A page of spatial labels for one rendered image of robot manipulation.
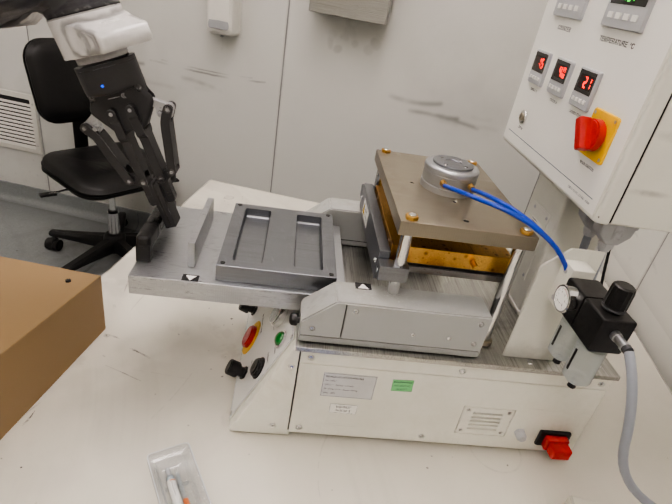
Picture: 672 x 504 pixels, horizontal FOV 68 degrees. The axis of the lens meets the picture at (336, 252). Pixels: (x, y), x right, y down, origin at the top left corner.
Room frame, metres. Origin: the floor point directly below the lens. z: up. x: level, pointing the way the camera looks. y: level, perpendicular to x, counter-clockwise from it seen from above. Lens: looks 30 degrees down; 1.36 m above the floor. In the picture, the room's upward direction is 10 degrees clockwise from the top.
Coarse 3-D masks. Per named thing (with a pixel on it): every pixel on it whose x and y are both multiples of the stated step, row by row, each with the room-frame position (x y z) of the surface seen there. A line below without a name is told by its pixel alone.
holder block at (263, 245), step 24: (240, 216) 0.70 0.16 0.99; (264, 216) 0.74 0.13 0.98; (288, 216) 0.74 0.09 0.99; (312, 216) 0.75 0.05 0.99; (240, 240) 0.65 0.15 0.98; (264, 240) 0.67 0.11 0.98; (288, 240) 0.66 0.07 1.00; (312, 240) 0.70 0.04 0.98; (216, 264) 0.56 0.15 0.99; (240, 264) 0.57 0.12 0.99; (264, 264) 0.58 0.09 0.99; (288, 264) 0.59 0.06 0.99; (312, 264) 0.62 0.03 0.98; (312, 288) 0.57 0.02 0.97
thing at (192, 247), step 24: (192, 216) 0.72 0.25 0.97; (216, 216) 0.74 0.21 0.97; (168, 240) 0.63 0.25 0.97; (192, 240) 0.58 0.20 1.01; (216, 240) 0.66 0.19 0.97; (336, 240) 0.73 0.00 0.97; (144, 264) 0.56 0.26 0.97; (168, 264) 0.57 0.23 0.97; (192, 264) 0.57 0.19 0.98; (336, 264) 0.65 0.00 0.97; (144, 288) 0.53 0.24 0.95; (168, 288) 0.54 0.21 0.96; (192, 288) 0.54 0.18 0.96; (216, 288) 0.54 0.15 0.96; (240, 288) 0.55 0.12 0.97; (264, 288) 0.56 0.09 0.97; (288, 288) 0.57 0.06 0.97
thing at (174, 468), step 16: (176, 448) 0.43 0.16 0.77; (160, 464) 0.41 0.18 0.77; (176, 464) 0.41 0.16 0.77; (192, 464) 0.41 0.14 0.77; (160, 480) 0.38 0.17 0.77; (176, 480) 0.39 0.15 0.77; (192, 480) 0.39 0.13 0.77; (160, 496) 0.36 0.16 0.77; (176, 496) 0.37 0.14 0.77; (192, 496) 0.37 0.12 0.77
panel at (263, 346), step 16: (256, 320) 0.70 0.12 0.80; (288, 320) 0.58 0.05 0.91; (256, 336) 0.64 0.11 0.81; (272, 336) 0.59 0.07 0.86; (288, 336) 0.54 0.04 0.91; (256, 352) 0.60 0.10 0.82; (272, 352) 0.54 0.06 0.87; (240, 384) 0.56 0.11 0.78; (256, 384) 0.51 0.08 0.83; (240, 400) 0.52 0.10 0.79
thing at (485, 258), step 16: (384, 192) 0.76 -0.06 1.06; (384, 208) 0.69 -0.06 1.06; (384, 224) 0.65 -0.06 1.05; (416, 240) 0.61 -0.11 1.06; (432, 240) 0.61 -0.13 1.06; (416, 256) 0.59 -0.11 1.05; (432, 256) 0.59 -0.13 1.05; (448, 256) 0.59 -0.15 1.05; (464, 256) 0.59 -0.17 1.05; (480, 256) 0.60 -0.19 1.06; (496, 256) 0.60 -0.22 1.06; (416, 272) 0.59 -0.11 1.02; (432, 272) 0.59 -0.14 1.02; (448, 272) 0.59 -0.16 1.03; (464, 272) 0.60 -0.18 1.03; (480, 272) 0.60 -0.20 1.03; (496, 272) 0.60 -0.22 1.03
